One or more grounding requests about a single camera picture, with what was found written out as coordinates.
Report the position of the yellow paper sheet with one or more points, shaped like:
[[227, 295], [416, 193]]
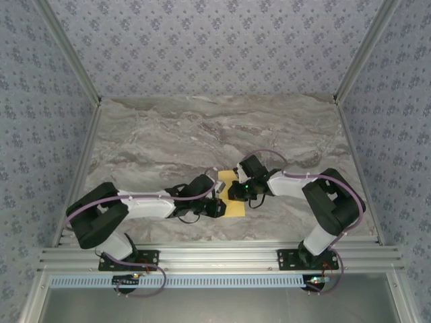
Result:
[[235, 210]]

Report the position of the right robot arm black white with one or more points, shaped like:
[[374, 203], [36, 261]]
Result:
[[336, 205]]

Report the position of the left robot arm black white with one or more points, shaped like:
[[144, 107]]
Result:
[[97, 215]]

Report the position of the grey metal panel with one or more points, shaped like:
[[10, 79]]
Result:
[[219, 306]]

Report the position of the small black controller board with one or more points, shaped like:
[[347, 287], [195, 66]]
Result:
[[316, 280], [126, 280]]

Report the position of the wide aluminium frame beam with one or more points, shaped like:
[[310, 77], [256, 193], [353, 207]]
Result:
[[215, 257]]

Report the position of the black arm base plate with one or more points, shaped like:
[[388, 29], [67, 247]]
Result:
[[151, 257], [286, 259]]

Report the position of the aluminium frame rail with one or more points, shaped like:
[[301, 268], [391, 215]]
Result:
[[84, 161], [360, 168]]

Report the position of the aluminium frame post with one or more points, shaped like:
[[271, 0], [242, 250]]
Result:
[[67, 47], [367, 47]]

